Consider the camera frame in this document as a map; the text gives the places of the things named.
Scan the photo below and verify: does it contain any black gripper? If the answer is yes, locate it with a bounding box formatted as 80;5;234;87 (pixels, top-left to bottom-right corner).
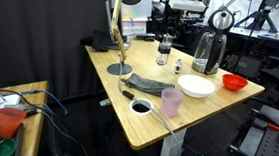
157;7;185;42

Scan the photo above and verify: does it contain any clear square grinder bottle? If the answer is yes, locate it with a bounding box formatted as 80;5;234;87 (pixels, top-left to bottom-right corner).
156;32;175;67

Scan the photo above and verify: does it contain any pink translucent plastic cup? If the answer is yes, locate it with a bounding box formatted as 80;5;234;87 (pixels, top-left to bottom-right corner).
159;87;186;120

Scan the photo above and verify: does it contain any orange red plastic cup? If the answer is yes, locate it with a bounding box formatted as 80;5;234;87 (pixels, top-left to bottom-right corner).
0;106;28;140

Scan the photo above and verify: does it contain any black handheld device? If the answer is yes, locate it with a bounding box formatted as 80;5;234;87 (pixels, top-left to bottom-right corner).
135;34;157;43

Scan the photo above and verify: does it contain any clear storage bin pink lid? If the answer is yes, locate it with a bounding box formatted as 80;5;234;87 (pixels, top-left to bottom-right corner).
121;15;151;41

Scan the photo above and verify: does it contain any small glass shaker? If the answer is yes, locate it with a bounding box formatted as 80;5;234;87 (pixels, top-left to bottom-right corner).
174;58;184;75

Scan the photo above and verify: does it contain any gray folded cloth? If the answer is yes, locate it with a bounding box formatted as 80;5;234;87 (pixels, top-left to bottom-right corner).
119;72;177;99

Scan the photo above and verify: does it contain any white ceramic bowl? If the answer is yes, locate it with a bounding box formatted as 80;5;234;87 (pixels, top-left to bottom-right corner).
176;73;217;100

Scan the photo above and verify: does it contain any gray computer monitor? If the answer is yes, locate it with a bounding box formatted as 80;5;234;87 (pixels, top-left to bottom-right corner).
101;0;135;52

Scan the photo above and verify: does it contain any black mesh object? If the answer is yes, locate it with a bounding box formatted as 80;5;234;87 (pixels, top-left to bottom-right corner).
90;29;111;53

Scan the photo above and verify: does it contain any red plastic bowl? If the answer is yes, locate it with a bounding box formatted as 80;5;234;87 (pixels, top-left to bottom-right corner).
221;73;250;93

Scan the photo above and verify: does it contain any black tripod pole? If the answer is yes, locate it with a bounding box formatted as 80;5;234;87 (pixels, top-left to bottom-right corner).
237;0;271;71

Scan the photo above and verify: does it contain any white table leg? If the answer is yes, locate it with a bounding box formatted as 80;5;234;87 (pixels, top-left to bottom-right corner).
157;126;188;156

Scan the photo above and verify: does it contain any black curtain backdrop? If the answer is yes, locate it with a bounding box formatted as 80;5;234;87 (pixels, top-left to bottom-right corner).
0;0;110;103

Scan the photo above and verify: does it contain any black perforated tool board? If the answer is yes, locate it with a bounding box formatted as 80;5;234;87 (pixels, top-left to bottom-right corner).
237;102;279;156

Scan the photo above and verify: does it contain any wooden side table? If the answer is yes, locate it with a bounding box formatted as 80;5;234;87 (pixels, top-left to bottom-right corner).
0;76;51;156

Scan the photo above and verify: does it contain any green plastic bowl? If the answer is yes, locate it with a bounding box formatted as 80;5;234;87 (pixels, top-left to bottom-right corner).
0;137;18;156

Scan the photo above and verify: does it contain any glass electric kettle black handle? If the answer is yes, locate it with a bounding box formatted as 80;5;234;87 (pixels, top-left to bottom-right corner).
191;6;236;77

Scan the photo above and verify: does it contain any white cable grommet ring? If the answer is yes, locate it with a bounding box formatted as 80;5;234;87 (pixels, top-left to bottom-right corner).
128;97;155;117

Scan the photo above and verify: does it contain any gray braided lamp cable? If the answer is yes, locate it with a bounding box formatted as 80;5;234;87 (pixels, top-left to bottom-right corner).
110;52;191;156

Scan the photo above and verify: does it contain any blue cable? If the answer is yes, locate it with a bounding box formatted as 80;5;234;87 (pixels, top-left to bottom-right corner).
18;88;71;118

